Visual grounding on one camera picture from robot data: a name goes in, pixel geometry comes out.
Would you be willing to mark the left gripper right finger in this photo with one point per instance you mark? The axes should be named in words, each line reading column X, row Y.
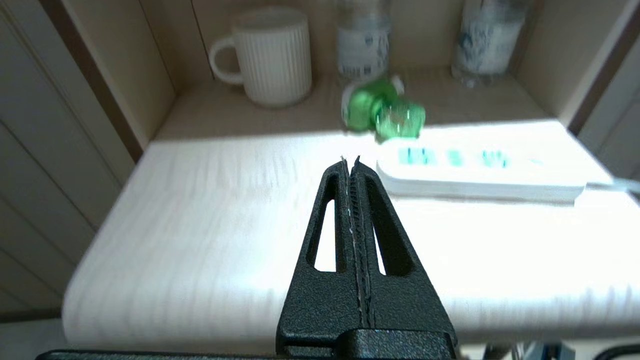
column 400, row 300

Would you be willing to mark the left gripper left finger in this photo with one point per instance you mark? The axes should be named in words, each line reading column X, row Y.
column 320, row 305

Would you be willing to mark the white power strip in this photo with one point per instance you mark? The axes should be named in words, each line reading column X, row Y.
column 480, row 170

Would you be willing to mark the green mosquito repellent device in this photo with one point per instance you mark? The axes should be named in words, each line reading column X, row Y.
column 381, row 111

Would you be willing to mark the white ribbed mug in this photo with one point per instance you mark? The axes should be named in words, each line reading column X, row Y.
column 272, row 56

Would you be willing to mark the clear plastic water bottle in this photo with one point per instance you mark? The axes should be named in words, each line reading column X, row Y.
column 363, row 40
column 488, row 40

